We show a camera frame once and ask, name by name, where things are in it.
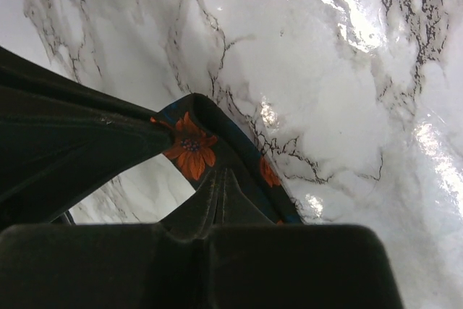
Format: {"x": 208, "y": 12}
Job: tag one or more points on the black orange floral tie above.
{"x": 205, "y": 139}

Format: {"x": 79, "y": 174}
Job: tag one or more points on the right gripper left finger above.
{"x": 111, "y": 266}

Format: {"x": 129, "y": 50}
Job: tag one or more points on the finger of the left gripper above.
{"x": 61, "y": 141}

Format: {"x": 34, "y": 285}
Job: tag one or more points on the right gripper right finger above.
{"x": 259, "y": 254}

